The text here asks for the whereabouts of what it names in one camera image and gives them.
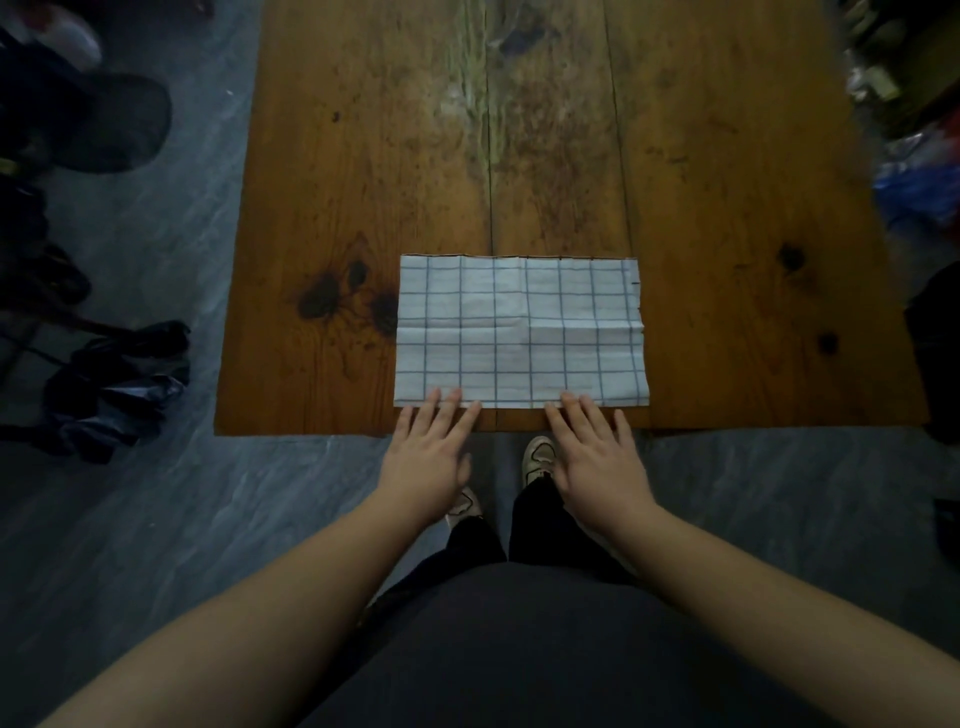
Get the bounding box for person's left hand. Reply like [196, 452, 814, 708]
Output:
[374, 387, 484, 526]

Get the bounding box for person's right hand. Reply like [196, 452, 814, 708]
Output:
[543, 391, 661, 541]

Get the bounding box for checked cloth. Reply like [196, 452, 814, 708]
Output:
[393, 254, 651, 411]

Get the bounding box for person's left forearm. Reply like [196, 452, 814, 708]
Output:
[37, 494, 444, 728]

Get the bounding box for person's right forearm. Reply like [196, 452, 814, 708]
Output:
[614, 502, 960, 728]

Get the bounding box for person's white left shoe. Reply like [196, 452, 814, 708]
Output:
[446, 485, 484, 530]

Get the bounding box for person's white shoe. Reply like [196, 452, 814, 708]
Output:
[446, 485, 484, 530]
[522, 434, 558, 487]

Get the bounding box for person's white right shoe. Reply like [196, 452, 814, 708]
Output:
[522, 434, 558, 487]

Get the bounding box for person's black trousers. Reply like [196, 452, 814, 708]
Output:
[389, 476, 639, 594]

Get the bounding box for person's black top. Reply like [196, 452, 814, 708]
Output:
[299, 562, 834, 728]

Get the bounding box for black blue bag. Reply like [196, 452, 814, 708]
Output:
[0, 320, 193, 465]

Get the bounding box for small black floor object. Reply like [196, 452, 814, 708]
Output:
[933, 498, 960, 556]

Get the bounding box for black backpack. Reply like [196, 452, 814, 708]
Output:
[903, 262, 960, 444]

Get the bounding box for blue plastic bag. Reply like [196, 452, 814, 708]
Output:
[873, 127, 960, 226]

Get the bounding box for black standing fan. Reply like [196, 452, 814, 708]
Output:
[0, 44, 174, 175]

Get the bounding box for pile of packaging scraps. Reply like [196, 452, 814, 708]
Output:
[843, 0, 909, 103]

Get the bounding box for brown cardboard sheet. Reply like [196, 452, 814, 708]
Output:
[892, 22, 960, 136]

